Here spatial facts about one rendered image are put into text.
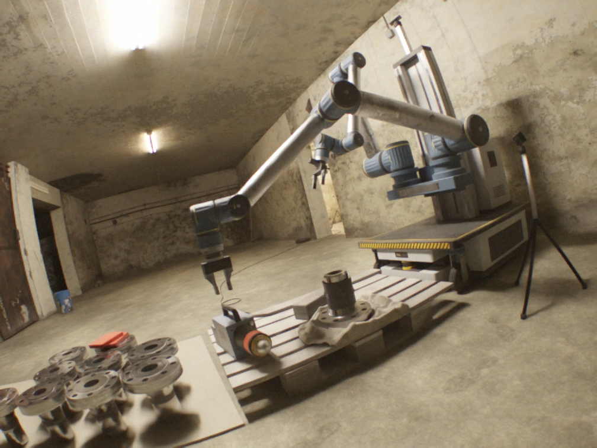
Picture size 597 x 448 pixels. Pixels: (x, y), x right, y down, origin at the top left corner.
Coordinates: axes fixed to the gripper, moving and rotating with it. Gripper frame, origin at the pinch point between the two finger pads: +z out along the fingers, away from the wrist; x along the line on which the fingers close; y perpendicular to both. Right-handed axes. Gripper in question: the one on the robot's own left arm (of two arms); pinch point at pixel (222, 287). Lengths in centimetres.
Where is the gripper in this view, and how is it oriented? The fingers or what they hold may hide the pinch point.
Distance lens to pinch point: 140.5
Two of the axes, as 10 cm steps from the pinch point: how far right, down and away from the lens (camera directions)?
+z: 2.4, 9.7, 0.4
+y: 5.4, -1.0, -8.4
